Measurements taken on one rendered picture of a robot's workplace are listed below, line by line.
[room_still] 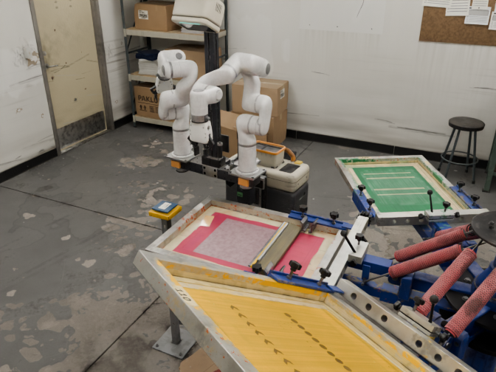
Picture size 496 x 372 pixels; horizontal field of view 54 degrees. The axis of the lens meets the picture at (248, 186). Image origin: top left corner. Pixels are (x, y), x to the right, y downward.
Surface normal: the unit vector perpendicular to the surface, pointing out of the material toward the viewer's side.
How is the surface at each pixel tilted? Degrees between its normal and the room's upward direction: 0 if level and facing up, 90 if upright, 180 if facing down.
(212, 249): 0
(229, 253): 0
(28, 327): 0
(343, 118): 90
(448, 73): 90
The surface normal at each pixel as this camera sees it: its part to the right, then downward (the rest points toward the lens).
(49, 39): 0.90, 0.19
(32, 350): 0.00, -0.90
